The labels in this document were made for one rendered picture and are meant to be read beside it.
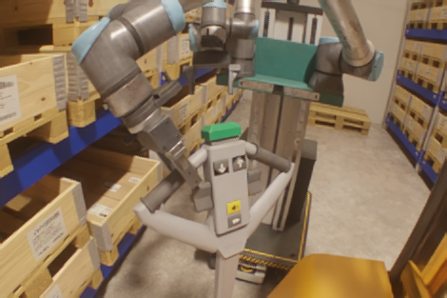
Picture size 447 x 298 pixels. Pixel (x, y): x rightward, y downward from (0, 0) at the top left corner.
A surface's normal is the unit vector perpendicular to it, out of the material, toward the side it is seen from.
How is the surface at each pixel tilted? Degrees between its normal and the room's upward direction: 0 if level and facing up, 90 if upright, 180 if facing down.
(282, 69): 90
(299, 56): 90
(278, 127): 90
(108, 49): 74
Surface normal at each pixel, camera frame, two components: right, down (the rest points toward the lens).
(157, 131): 0.54, 0.14
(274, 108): -0.32, 0.39
